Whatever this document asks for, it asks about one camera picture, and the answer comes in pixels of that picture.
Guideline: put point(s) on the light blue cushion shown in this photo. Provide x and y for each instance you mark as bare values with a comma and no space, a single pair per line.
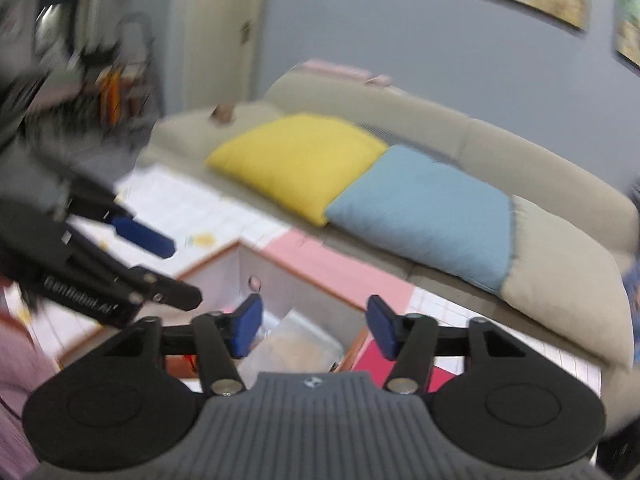
431,213

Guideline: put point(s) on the red box lid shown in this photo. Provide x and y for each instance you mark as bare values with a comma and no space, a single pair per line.
406,363

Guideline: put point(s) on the right framed landscape painting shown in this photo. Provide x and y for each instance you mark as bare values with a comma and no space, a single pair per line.
627,39

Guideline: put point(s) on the yellow cushion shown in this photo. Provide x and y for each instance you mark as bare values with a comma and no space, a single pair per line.
301,162

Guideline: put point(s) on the beige sofa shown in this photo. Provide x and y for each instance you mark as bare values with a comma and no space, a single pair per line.
546,183

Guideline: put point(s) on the pink item on sofa back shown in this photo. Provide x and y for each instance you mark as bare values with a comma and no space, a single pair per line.
329,69

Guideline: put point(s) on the small brown stand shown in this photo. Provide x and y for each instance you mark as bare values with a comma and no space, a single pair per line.
223,114

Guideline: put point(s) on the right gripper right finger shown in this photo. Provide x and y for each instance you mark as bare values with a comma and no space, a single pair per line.
387,327

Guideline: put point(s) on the beige cushion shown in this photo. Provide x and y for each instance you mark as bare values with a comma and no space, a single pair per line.
567,282

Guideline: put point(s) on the orange-rimmed white storage box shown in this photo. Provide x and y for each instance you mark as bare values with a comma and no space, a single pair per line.
292,272

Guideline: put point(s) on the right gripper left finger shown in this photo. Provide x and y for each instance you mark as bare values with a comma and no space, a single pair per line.
220,339

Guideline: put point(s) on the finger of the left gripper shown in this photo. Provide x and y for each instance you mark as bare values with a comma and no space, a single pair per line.
145,279
130,229

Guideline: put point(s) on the white grid lemon tablecloth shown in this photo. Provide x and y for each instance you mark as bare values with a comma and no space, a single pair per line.
201,221

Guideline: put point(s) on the clear plastic bag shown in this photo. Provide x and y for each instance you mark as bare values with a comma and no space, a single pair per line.
295,344

